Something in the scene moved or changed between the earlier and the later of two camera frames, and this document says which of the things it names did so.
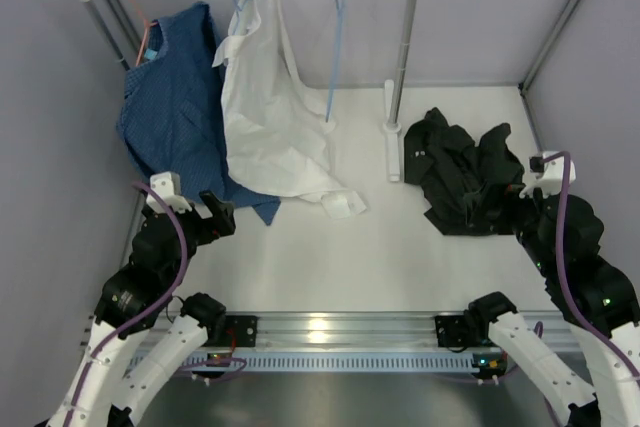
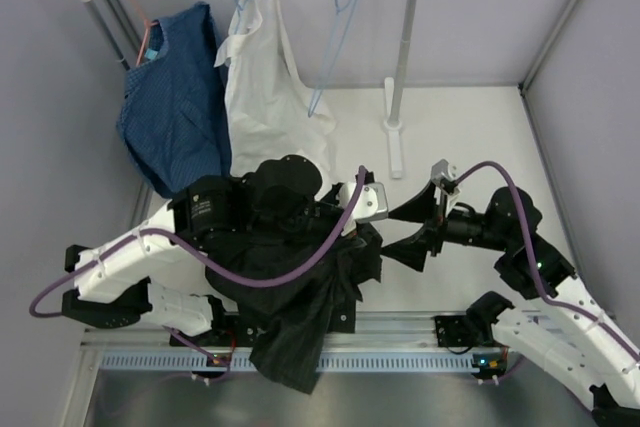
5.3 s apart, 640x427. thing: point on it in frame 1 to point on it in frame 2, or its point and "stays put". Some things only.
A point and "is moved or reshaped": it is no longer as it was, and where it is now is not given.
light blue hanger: [339, 5] is moved or reshaped
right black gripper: [536, 198] to [423, 208]
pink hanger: [143, 17] stays put
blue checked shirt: [171, 114] stays put
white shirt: [277, 133] stays put
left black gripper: [221, 223] to [336, 218]
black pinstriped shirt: [468, 185] to [288, 320]
